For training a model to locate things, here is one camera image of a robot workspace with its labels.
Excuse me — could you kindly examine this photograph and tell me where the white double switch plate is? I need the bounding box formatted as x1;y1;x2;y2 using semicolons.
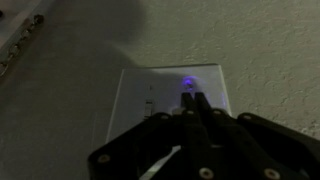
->
107;64;230;180

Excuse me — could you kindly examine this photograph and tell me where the toggle light switch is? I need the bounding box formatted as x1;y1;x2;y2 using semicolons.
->
185;79;194;91
144;100;153;119

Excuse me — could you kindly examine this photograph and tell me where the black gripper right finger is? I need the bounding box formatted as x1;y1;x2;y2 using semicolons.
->
195;93;320;180

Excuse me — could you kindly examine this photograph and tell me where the brass door chain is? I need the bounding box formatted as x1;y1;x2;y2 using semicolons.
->
0;13;45;78

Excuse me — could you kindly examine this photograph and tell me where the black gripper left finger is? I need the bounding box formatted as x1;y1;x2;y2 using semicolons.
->
87;92;213;180

